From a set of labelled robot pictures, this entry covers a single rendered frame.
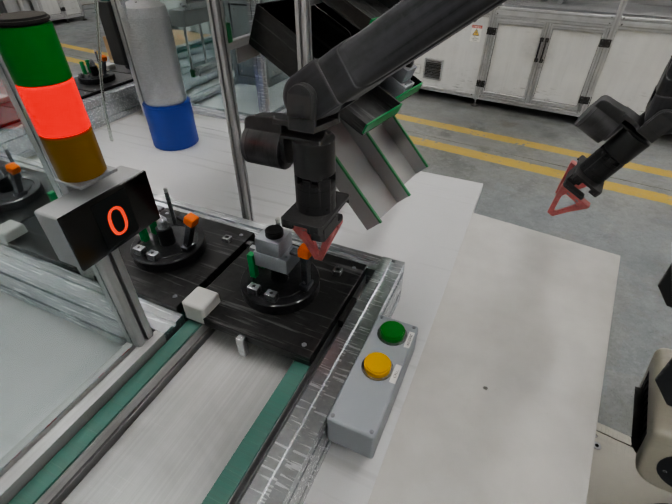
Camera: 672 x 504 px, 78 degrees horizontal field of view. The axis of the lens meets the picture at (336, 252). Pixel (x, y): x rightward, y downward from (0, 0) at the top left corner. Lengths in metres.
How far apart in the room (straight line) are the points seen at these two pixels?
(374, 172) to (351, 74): 0.46
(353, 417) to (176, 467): 0.24
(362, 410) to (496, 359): 0.32
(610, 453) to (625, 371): 0.70
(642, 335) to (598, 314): 1.40
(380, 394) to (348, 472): 0.13
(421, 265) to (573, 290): 0.33
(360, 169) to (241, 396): 0.51
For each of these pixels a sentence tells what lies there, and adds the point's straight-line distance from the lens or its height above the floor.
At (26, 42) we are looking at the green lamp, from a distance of 0.49.
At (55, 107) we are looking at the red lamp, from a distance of 0.50.
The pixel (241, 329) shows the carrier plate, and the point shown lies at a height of 0.97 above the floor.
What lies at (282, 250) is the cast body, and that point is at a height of 1.07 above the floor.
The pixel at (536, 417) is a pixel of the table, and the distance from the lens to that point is 0.78.
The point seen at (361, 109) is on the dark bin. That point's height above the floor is 1.21.
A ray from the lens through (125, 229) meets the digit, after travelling 0.57.
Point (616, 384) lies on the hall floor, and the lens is 2.12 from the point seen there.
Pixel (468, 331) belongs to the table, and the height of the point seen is 0.86.
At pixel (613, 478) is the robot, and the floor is 0.28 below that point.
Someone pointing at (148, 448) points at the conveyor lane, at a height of 0.92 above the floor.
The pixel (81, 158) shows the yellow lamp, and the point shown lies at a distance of 0.52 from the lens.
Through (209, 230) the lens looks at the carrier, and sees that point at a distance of 0.92.
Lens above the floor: 1.48
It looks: 38 degrees down
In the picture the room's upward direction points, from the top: straight up
